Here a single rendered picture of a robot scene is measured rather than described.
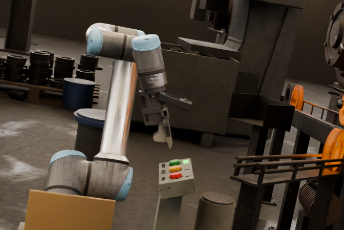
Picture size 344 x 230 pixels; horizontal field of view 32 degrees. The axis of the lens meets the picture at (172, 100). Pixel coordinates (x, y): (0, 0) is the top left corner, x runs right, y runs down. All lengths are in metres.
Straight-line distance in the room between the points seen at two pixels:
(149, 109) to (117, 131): 0.58
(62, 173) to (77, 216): 0.24
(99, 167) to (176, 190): 0.71
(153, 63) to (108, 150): 0.69
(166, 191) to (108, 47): 0.52
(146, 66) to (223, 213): 0.54
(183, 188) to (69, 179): 0.73
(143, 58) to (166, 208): 0.48
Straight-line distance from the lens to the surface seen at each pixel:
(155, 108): 1.95
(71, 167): 2.48
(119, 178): 2.49
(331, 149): 2.19
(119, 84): 2.55
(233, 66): 4.99
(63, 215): 2.30
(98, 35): 2.03
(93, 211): 2.29
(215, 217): 1.99
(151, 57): 1.92
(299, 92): 3.51
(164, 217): 1.95
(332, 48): 2.70
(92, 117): 3.37
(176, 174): 1.86
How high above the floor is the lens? 1.12
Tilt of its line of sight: 9 degrees down
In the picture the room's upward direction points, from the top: 10 degrees clockwise
